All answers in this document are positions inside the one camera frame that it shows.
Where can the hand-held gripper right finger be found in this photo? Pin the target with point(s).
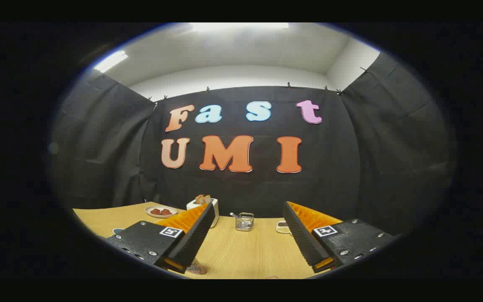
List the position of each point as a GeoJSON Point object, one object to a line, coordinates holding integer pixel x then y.
{"type": "Point", "coordinates": [304, 239]}

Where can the white oval plate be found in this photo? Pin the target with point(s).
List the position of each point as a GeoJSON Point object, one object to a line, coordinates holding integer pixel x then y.
{"type": "Point", "coordinates": [162, 216]}

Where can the white toaster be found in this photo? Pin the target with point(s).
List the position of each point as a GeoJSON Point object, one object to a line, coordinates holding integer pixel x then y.
{"type": "Point", "coordinates": [215, 207]}

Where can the red food piece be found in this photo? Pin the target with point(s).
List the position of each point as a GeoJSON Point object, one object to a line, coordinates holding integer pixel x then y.
{"type": "Point", "coordinates": [155, 212]}
{"type": "Point", "coordinates": [166, 212]}

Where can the metal spoon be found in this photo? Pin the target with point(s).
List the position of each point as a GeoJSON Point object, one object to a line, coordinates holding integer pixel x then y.
{"type": "Point", "coordinates": [234, 215]}

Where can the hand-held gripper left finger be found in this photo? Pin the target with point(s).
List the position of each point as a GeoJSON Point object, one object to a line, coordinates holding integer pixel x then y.
{"type": "Point", "coordinates": [191, 241]}

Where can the white cup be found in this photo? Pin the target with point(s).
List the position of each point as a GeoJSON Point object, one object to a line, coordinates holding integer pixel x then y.
{"type": "Point", "coordinates": [118, 231]}

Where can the white divided dish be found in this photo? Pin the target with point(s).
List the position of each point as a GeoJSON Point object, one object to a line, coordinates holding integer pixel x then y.
{"type": "Point", "coordinates": [282, 227]}

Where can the silver juice bottle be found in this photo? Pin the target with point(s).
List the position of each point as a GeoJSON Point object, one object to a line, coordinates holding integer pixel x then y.
{"type": "Point", "coordinates": [196, 267]}

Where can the wooden table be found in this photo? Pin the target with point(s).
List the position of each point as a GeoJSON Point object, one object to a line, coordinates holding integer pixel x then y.
{"type": "Point", "coordinates": [250, 256]}

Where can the toast slice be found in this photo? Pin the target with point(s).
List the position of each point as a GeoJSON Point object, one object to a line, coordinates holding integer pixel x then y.
{"type": "Point", "coordinates": [207, 199]}
{"type": "Point", "coordinates": [199, 199]}

